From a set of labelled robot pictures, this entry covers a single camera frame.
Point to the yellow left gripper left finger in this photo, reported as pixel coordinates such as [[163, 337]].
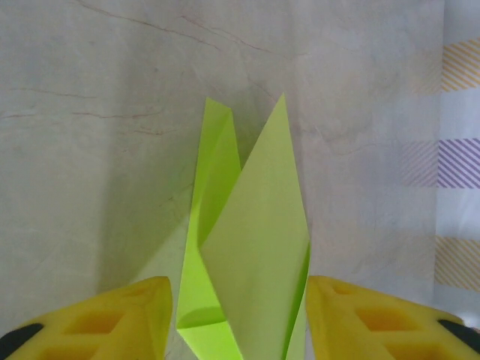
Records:
[[123, 337]]

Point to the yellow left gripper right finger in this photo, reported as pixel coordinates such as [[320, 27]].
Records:
[[337, 330]]

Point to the lime green paper sheet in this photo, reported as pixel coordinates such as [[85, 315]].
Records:
[[255, 225]]

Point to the plaid backdrop panel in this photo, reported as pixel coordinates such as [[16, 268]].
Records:
[[461, 161]]

